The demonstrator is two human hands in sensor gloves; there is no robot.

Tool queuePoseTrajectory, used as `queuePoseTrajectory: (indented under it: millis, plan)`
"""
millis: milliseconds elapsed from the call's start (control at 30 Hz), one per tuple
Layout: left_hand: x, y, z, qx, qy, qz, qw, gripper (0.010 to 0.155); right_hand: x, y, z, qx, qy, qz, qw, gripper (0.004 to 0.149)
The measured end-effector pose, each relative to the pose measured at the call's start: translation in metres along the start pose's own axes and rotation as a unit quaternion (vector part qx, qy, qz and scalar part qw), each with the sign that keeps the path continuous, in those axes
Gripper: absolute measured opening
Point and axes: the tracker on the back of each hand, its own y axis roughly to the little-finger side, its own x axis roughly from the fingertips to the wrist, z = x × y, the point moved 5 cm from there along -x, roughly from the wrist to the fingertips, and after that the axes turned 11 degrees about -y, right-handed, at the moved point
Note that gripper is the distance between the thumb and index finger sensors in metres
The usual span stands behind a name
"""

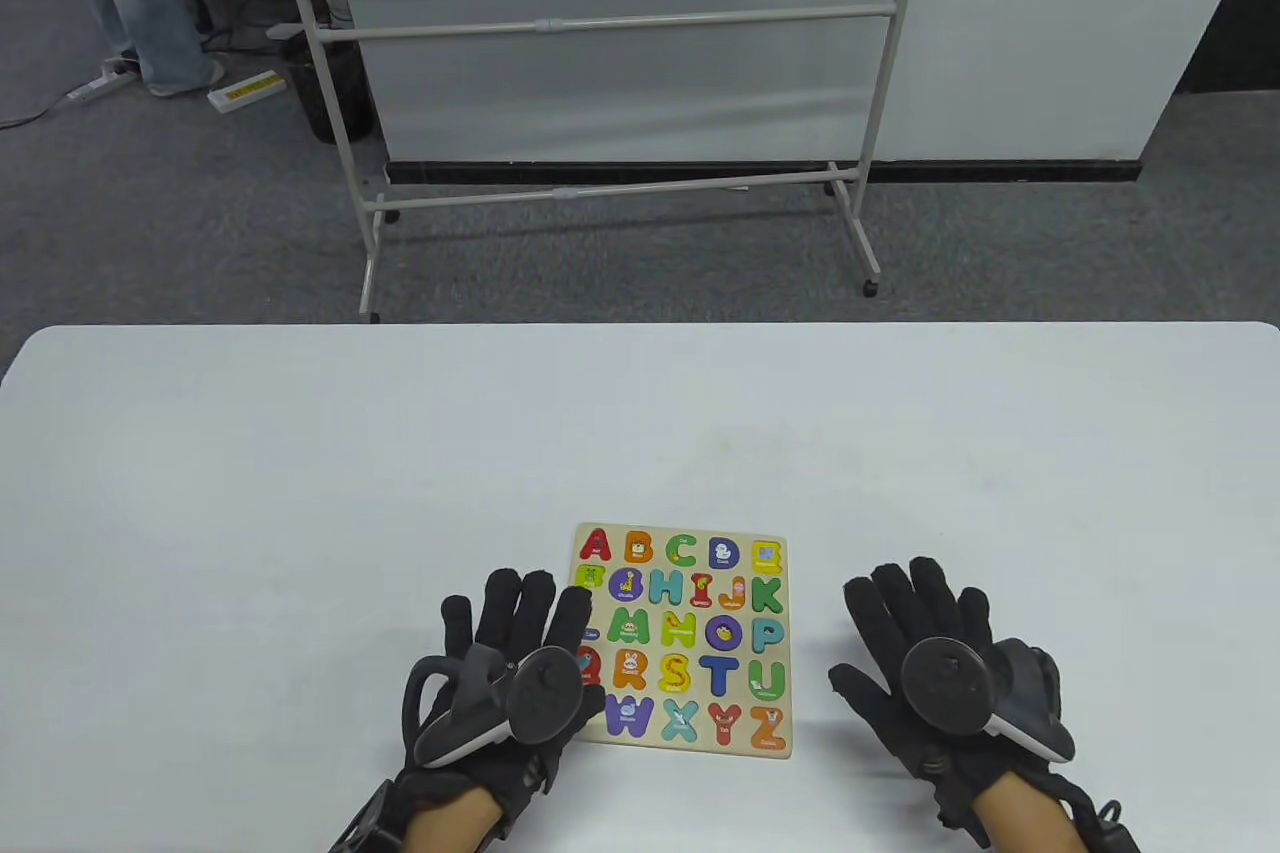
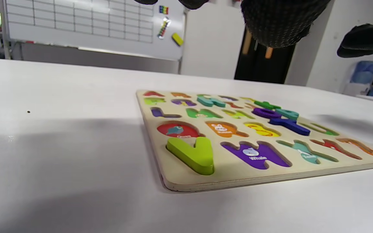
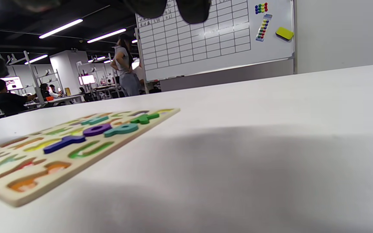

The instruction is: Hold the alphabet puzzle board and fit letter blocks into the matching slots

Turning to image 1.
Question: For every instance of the person's left hand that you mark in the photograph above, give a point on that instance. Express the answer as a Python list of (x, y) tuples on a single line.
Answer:
[(510, 613)]

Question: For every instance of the person's right hand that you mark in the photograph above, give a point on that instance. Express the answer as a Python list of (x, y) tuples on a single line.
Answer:
[(920, 608)]

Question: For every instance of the group of colourful letter blocks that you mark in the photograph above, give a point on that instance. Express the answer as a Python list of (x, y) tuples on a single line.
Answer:
[(595, 545)]

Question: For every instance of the wooden alphabet puzzle board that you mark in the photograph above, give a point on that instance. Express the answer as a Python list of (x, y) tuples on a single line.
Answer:
[(767, 555)]

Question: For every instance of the person's right forearm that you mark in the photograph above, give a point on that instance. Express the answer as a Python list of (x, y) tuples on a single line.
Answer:
[(1030, 818)]

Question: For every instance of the person's left forearm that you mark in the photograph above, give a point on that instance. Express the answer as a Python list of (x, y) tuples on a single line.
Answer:
[(450, 823)]

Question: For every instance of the grey black right hand controller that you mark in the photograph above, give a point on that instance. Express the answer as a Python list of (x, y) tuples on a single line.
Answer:
[(945, 688)]

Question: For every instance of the grey black hand controller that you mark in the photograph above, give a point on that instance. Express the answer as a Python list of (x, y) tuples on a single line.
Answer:
[(545, 693), (945, 688)]

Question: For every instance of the grey black left hand controller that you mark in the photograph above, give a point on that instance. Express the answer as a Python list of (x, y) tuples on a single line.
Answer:
[(545, 693)]

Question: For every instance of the black waste bin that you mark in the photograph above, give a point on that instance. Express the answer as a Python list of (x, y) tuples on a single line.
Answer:
[(358, 103)]

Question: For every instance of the white and yellow box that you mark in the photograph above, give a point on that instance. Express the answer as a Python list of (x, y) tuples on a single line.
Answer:
[(245, 91)]

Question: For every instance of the white power strip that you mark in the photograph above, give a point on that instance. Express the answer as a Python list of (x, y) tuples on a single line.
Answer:
[(100, 81)]

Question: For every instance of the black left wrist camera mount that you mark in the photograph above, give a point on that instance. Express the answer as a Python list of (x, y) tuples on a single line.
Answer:
[(365, 823)]

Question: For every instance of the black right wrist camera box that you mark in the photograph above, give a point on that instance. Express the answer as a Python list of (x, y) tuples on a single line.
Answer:
[(1110, 833)]

